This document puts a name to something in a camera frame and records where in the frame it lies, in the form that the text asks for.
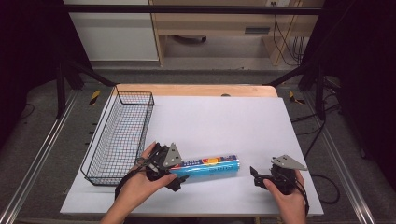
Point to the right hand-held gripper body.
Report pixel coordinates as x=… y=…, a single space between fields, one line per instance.
x=285 y=177

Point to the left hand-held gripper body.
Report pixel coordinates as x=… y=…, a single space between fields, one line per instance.
x=157 y=161

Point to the blue roll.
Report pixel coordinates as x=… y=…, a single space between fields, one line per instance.
x=208 y=166

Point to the person's right hand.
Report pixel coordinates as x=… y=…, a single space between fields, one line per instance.
x=291 y=203

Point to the person's left hand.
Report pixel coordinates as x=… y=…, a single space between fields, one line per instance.
x=140 y=189

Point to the white table mat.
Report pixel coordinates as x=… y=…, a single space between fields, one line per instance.
x=224 y=124

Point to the yellow black tape strip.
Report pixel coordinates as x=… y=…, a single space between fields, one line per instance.
x=294 y=98
x=95 y=97

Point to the wooden table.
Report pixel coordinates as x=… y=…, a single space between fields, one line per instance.
x=193 y=90

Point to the black metal stand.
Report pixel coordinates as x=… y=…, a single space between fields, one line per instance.
x=60 y=90
x=320 y=93

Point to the dark chair base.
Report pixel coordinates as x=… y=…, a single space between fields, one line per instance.
x=190 y=39

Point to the white cabinet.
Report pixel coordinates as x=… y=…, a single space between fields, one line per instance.
x=115 y=34

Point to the black curtain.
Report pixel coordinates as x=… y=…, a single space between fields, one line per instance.
x=28 y=56
x=364 y=68

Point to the light wooden desk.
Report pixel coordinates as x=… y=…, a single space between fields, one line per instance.
x=214 y=23

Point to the aluminium floor rail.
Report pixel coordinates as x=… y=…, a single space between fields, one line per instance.
x=339 y=158
x=37 y=155

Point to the black horizontal frame bar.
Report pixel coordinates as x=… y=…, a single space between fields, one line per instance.
x=186 y=9

